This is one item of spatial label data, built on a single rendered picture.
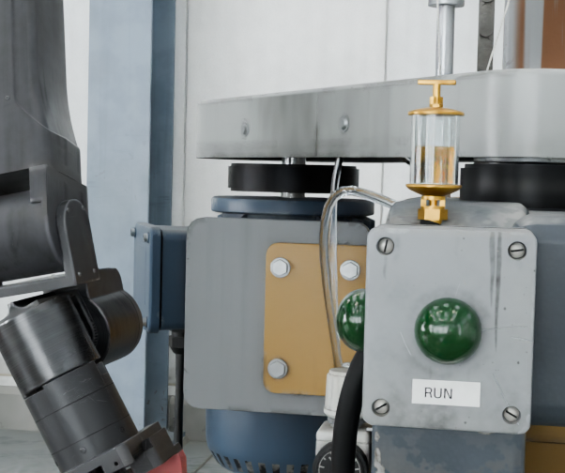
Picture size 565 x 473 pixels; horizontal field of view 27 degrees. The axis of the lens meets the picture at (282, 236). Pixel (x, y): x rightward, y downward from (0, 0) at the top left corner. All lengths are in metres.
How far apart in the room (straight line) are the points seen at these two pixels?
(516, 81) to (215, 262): 0.38
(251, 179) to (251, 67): 4.86
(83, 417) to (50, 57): 0.24
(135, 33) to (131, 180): 0.68
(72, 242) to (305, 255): 0.26
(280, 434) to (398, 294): 0.51
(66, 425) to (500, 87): 0.34
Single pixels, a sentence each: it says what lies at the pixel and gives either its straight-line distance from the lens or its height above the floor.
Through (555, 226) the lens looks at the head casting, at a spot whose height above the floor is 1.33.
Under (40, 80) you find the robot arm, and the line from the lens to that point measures 0.81.
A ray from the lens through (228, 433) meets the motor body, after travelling 1.05.
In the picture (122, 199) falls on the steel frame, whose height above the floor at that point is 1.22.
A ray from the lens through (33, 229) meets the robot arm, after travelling 0.76.
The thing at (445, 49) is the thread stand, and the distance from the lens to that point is 0.92.
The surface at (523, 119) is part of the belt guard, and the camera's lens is 0.69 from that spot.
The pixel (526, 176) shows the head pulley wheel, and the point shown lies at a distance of 0.69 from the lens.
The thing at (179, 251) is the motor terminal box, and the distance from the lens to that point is 1.01.
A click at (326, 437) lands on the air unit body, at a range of 0.81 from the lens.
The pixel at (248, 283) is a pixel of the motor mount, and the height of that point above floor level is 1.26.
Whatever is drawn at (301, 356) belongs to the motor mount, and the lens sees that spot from 0.98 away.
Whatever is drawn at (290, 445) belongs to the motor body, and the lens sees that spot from 1.03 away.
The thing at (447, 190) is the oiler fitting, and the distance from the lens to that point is 0.60.
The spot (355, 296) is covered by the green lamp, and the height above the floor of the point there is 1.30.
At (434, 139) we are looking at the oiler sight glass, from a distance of 0.60.
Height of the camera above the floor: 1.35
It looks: 3 degrees down
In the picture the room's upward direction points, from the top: 1 degrees clockwise
